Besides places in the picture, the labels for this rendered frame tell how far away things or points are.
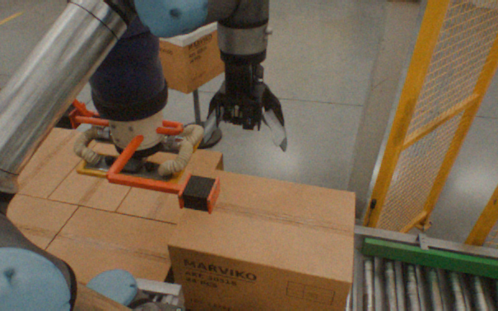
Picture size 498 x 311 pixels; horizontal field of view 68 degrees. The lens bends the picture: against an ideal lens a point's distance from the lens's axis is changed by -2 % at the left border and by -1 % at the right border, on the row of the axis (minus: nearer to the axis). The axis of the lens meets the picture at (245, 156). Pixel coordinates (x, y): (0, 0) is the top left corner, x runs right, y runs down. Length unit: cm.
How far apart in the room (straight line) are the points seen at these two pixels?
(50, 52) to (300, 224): 102
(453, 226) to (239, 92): 248
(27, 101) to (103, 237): 145
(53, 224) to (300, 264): 129
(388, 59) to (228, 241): 123
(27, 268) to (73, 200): 175
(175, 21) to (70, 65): 16
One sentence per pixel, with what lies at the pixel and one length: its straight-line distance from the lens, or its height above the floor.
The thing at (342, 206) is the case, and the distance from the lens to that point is 142.
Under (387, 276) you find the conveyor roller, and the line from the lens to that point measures 179.
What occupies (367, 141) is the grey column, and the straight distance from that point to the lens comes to 227.
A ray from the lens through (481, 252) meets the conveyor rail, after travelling 198.
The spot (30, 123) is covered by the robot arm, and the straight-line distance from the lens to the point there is 53.
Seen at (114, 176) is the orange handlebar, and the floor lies 128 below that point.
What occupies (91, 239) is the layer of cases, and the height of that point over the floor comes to 54.
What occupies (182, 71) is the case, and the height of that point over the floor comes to 80.
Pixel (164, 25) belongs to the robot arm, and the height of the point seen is 180.
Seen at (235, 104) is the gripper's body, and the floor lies 165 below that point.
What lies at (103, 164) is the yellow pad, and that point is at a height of 117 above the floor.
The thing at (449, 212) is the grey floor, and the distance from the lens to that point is 301.
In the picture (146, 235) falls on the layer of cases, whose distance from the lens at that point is 187.
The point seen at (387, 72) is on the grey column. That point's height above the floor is 110.
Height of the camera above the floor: 195
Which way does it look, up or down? 39 degrees down
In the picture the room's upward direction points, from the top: straight up
